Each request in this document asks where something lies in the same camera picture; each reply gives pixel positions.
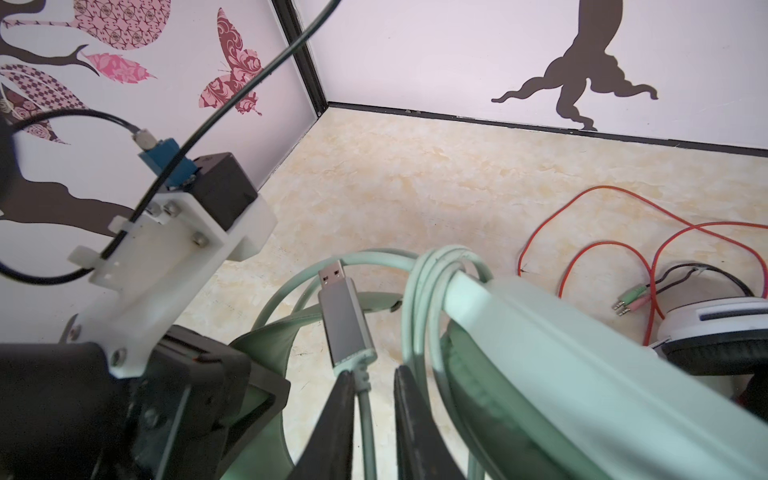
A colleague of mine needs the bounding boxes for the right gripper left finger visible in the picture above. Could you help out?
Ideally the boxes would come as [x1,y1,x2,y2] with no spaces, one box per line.
[288,371,356,480]

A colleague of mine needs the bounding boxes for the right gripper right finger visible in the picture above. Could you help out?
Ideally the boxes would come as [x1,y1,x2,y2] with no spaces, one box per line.
[393,365,465,480]

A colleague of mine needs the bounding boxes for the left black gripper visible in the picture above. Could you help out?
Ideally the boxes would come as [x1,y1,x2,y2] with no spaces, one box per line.
[1,326,290,479]

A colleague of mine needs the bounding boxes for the mint green headphones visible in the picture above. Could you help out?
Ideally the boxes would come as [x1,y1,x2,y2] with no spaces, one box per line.
[233,246,767,479]

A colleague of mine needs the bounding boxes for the red headphone cable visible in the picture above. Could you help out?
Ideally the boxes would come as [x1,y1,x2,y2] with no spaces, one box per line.
[517,184,768,348]

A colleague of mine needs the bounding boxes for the white black headphones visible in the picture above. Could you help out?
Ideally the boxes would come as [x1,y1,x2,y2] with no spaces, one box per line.
[652,297,767,420]

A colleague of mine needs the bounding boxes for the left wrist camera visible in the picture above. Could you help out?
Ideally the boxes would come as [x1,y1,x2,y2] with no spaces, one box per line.
[61,152,277,379]

